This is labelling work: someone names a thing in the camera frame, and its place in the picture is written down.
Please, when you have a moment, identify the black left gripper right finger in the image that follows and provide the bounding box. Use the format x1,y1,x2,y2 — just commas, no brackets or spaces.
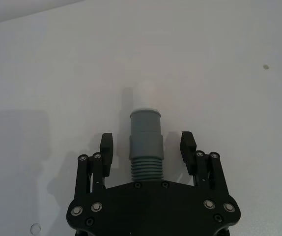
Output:
180,131,230,199

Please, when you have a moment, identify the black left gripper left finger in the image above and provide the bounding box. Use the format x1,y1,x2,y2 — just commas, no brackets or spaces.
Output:
75,132,115,200

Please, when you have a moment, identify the grey threaded bottle stopper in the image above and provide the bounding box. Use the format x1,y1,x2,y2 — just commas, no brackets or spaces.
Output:
129,80,166,183

